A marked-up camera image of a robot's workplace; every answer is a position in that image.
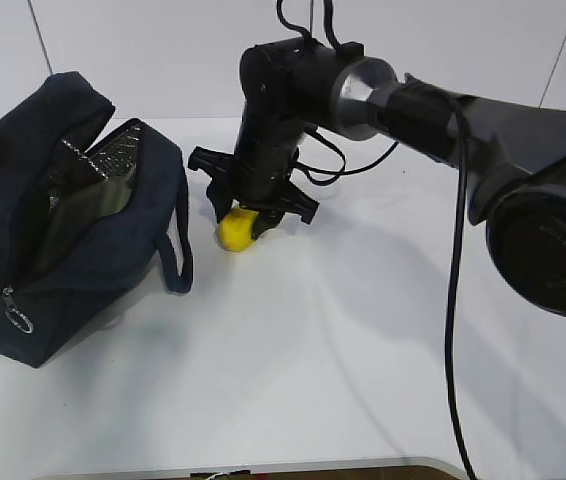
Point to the yellow toy pepper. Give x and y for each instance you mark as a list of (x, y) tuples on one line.
[(235, 229)]

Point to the navy blue lunch bag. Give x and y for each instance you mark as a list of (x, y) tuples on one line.
[(83, 211)]

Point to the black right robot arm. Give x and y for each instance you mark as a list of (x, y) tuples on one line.
[(511, 158)]

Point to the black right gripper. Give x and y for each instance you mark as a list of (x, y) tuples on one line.
[(257, 174)]

